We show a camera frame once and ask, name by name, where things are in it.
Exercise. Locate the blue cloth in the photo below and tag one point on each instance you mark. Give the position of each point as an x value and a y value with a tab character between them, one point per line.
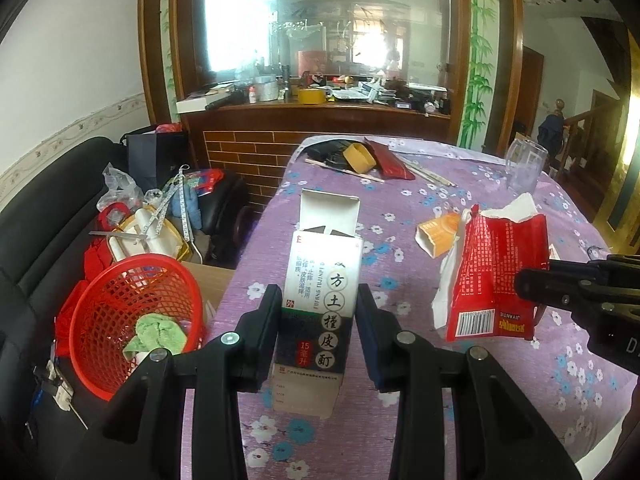
189	205

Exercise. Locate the wooden stair railing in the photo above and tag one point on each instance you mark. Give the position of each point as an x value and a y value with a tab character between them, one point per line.
570	130

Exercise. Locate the yellow round box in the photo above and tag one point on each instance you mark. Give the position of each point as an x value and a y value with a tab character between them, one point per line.
359	157

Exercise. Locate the cardboard box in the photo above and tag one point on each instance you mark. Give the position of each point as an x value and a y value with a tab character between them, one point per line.
212	285

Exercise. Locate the black leather sofa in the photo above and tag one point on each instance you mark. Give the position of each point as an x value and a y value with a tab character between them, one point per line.
35	220

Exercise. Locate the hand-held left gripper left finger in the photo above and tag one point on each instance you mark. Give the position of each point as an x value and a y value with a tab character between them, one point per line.
262	345

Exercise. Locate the wooden cabinet with mirror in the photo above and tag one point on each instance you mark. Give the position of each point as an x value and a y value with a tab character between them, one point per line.
240	150

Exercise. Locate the dark paper bag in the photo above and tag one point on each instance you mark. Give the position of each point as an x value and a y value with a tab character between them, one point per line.
155	157

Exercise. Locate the white and black medicine box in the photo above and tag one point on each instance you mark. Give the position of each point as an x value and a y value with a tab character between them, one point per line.
320	285

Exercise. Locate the red tissue pack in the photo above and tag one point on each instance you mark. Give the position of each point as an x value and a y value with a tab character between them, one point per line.
495	270

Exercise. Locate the silver metal pot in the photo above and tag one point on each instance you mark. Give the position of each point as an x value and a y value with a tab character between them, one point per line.
266	89

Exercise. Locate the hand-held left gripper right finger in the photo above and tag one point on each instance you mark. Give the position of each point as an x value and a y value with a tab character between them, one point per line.
372	355

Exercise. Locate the yellow tape roll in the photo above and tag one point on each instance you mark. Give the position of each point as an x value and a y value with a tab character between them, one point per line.
315	96

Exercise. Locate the red and blue packet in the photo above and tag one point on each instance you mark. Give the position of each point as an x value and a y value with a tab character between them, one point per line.
205	181

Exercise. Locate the black flashlight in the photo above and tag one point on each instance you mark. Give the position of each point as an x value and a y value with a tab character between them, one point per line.
225	101

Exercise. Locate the clear glass cup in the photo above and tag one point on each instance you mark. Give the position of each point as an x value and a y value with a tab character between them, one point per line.
525	167

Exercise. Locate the green cloth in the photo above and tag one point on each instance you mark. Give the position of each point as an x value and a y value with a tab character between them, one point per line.
157	332

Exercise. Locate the white flat box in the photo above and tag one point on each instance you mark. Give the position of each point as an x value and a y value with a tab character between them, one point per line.
195	104

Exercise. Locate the clear plastic bag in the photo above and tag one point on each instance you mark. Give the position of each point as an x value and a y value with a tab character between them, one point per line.
117	185

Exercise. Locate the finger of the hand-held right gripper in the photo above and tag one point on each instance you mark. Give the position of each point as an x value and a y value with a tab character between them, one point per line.
575	269
550	290

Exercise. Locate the red cloth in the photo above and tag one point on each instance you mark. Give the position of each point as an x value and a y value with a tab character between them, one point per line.
97	257

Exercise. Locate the small orange box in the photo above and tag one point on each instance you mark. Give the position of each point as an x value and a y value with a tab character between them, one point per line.
437	235

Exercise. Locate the purple floral tablecloth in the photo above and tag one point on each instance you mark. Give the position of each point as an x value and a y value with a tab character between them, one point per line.
400	200

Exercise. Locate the red mesh plastic basket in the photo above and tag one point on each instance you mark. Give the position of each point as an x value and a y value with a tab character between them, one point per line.
105	300

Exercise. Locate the pair of wooden chopsticks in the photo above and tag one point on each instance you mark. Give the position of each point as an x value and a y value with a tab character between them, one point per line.
345	171
430	172

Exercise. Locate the white measuring tape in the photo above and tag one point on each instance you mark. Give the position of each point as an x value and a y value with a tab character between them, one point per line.
185	200

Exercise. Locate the black flat case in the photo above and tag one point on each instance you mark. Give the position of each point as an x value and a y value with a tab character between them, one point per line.
325	152

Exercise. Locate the dark red flat packet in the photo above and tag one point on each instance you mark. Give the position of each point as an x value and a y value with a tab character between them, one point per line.
392	162

